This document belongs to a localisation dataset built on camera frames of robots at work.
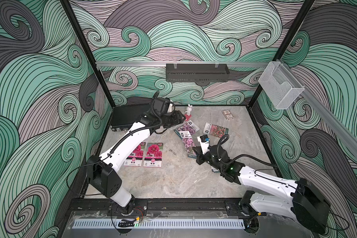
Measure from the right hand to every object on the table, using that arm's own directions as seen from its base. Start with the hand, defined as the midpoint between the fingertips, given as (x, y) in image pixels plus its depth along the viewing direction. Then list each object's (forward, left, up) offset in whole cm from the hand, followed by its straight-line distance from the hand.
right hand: (191, 149), depth 79 cm
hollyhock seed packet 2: (+4, +23, -14) cm, 28 cm away
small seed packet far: (+37, -32, -14) cm, 52 cm away
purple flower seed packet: (+27, -2, -14) cm, 30 cm away
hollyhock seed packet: (+2, +34, -13) cm, 36 cm away
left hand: (+11, +4, +14) cm, 18 cm away
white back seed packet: (+4, +2, +1) cm, 4 cm away
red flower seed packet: (+22, -20, -14) cm, 33 cm away
